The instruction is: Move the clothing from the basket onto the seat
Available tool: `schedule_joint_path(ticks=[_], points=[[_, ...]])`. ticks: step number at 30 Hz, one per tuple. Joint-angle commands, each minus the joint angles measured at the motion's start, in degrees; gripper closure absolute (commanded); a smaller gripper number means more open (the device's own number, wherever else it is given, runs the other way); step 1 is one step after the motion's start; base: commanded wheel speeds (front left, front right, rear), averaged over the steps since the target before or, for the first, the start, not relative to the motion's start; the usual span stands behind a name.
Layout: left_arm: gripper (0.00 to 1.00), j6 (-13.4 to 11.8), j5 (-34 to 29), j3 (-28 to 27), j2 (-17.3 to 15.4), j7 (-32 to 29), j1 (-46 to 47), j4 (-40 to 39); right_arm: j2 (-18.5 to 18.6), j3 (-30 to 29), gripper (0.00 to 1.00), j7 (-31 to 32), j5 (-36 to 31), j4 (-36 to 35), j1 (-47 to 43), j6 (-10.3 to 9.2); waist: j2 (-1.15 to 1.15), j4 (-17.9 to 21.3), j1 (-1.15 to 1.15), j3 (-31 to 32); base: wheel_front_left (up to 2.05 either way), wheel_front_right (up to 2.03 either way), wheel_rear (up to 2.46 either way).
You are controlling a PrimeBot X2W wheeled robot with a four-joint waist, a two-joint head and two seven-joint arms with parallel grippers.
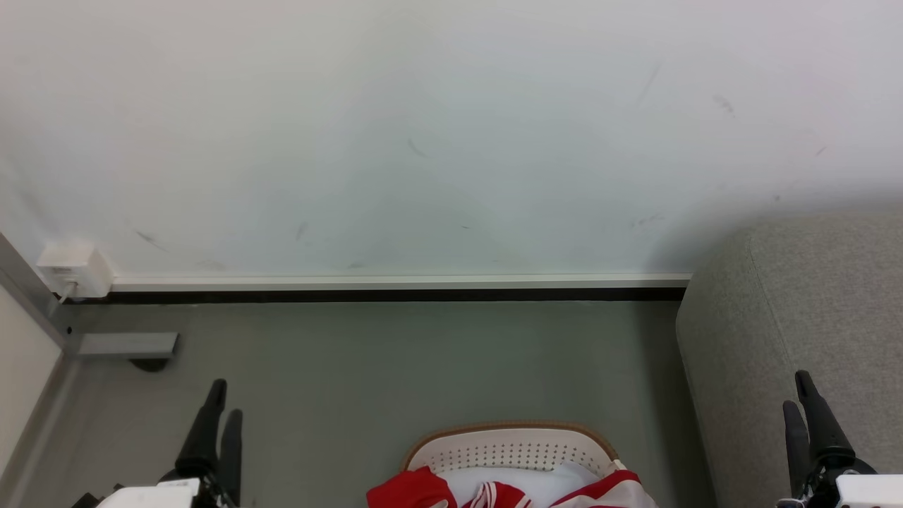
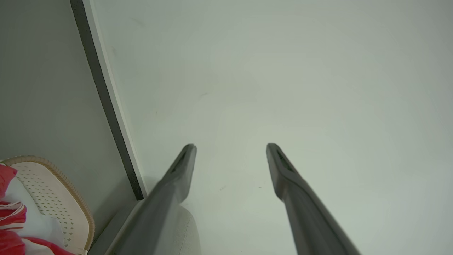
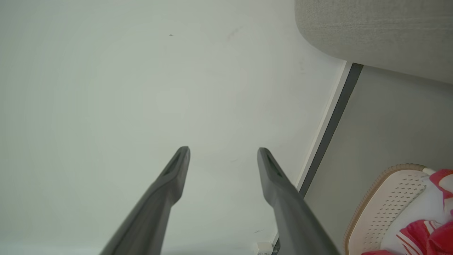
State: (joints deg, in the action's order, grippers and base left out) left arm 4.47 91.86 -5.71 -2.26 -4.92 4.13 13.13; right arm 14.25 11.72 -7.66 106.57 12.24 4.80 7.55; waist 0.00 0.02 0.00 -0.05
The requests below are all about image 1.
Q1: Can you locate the white laundry basket brown rim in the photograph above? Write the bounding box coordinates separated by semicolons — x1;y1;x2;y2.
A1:
401;421;622;508

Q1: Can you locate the grey metal floor bracket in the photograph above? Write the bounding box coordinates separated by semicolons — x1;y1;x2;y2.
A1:
77;332;180;361

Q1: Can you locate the red and white garment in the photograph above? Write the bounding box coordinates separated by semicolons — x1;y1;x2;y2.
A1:
365;466;660;508

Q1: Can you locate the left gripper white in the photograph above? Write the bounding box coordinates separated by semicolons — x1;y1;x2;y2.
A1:
71;379;244;508

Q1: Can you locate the grey metal door frame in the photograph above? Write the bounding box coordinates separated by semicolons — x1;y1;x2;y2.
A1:
0;233;80;508

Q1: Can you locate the white and black baseboard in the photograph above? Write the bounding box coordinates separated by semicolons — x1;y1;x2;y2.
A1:
106;273;693;305

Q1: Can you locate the pale white cloth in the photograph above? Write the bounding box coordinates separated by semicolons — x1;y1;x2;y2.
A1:
437;461;602;508

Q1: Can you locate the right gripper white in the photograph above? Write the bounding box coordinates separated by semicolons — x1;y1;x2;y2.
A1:
776;370;903;508

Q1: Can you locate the cream door panel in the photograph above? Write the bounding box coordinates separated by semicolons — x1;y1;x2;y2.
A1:
0;285;63;475

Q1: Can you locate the white wall socket box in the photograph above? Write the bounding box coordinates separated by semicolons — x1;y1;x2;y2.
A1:
35;243;114;300

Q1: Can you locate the grey fabric sofa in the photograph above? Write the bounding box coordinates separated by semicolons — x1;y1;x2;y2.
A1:
675;210;903;508

